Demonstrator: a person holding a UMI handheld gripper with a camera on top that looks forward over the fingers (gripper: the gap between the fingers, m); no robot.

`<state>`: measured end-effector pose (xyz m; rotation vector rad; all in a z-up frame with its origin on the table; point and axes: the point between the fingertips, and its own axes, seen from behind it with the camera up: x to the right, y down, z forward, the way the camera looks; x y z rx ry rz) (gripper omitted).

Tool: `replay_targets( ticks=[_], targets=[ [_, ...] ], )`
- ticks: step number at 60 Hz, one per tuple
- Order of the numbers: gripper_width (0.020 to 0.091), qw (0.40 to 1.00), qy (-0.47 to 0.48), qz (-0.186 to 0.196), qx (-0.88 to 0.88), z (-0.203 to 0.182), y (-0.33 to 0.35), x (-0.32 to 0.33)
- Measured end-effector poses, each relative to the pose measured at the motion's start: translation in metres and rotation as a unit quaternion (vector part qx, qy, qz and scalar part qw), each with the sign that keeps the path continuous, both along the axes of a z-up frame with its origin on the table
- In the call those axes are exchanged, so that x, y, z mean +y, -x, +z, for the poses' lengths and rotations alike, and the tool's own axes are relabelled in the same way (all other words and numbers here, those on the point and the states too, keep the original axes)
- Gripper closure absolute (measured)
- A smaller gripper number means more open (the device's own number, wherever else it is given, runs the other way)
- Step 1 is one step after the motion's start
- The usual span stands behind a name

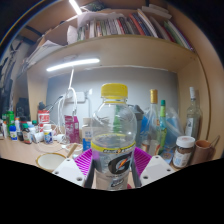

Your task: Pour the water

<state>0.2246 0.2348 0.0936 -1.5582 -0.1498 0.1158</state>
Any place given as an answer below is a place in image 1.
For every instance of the clear glass bottle gold cap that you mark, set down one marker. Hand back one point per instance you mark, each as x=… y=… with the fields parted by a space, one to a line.
x=151 y=120

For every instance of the green plastic container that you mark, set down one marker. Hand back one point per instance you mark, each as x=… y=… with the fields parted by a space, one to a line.
x=10 y=120

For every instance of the small blue and white bottle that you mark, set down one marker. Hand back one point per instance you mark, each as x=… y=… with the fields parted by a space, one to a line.
x=13 y=134

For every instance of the white under-shelf light bar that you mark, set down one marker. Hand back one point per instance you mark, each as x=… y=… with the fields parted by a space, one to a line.
x=73 y=64

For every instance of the magenta paper pack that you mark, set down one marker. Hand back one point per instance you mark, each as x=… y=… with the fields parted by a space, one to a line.
x=72 y=130

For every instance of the red and white canister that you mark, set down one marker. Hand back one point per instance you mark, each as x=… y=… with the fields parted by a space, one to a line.
x=43 y=118

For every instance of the clear glass bottle white cap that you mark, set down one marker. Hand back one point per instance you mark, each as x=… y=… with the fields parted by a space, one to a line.
x=193 y=120

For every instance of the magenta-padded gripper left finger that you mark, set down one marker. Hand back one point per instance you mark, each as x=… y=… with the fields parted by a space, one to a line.
x=68 y=171

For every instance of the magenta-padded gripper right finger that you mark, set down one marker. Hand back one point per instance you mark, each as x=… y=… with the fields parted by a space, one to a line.
x=156 y=170

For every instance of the small white jar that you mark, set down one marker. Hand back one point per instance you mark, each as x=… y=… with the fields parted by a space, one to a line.
x=48 y=135

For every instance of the white ceiling light tube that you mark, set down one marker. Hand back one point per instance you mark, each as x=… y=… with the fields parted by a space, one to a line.
x=75 y=7

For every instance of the white wall power strip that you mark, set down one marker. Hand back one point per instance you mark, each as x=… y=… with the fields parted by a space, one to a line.
x=75 y=96

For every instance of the brown jar with white lid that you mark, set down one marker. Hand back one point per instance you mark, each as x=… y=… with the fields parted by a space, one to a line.
x=182 y=155

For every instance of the blue and white carton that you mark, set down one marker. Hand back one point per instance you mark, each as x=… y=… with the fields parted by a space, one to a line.
x=87 y=133

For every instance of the clear yellow-capped drink bottle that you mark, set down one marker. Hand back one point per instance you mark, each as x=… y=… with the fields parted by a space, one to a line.
x=113 y=156

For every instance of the slim green glass bottle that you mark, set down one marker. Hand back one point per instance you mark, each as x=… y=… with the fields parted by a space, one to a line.
x=162 y=126

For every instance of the brown clay mug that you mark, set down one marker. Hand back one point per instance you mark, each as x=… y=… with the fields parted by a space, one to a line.
x=201 y=152

